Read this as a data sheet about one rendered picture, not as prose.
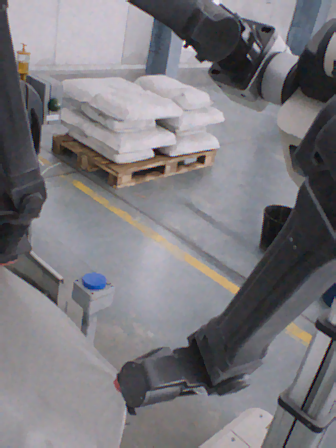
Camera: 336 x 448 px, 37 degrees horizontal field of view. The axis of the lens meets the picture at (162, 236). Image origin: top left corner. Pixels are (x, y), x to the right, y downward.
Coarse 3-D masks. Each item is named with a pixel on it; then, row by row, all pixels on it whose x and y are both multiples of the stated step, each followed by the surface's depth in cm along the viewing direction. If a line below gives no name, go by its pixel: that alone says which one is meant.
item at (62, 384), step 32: (0, 288) 102; (32, 288) 96; (0, 320) 106; (32, 320) 93; (64, 320) 92; (0, 352) 108; (32, 352) 96; (64, 352) 89; (96, 352) 85; (0, 384) 101; (32, 384) 99; (64, 384) 92; (96, 384) 86; (0, 416) 98; (32, 416) 96; (64, 416) 95; (96, 416) 89
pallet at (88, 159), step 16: (64, 144) 411; (80, 144) 410; (80, 160) 402; (96, 160) 389; (144, 160) 404; (160, 160) 410; (176, 160) 420; (208, 160) 455; (112, 176) 381; (128, 176) 386; (144, 176) 407; (160, 176) 415
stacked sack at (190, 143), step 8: (176, 136) 430; (184, 136) 433; (192, 136) 438; (200, 136) 442; (208, 136) 446; (176, 144) 417; (184, 144) 421; (192, 144) 427; (200, 144) 433; (208, 144) 441; (216, 144) 448; (168, 152) 416; (176, 152) 417; (184, 152) 423; (192, 152) 432
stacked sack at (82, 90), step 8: (64, 80) 399; (72, 80) 399; (80, 80) 400; (88, 80) 404; (96, 80) 405; (104, 80) 407; (112, 80) 414; (120, 80) 420; (64, 88) 394; (72, 88) 389; (80, 88) 385; (88, 88) 386; (96, 88) 388; (104, 88) 391; (112, 88) 396; (120, 88) 399; (128, 88) 402; (136, 88) 411; (72, 96) 384; (80, 96) 381; (88, 96) 379; (88, 104) 381
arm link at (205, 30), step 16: (128, 0) 70; (144, 0) 71; (160, 0) 73; (176, 0) 74; (192, 0) 75; (160, 16) 75; (176, 16) 76; (192, 16) 77; (208, 16) 76; (224, 16) 78; (176, 32) 84; (192, 32) 77; (208, 32) 78; (224, 32) 80; (240, 32) 81; (208, 48) 80; (224, 48) 82
